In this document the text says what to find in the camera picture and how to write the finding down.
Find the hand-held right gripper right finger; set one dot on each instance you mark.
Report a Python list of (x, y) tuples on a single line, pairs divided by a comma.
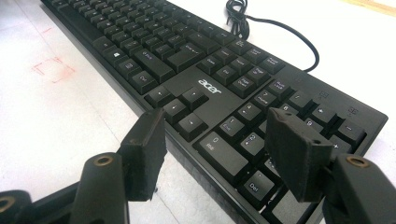
[(295, 155)]

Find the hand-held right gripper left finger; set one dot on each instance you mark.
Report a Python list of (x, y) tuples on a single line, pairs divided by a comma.
[(141, 155)]

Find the black computer keyboard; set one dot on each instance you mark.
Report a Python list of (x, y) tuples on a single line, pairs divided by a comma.
[(186, 77)]

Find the white table cover sheet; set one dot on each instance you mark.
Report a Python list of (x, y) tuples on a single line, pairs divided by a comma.
[(46, 109)]

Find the wooden table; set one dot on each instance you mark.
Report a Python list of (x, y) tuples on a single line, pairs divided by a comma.
[(379, 6)]

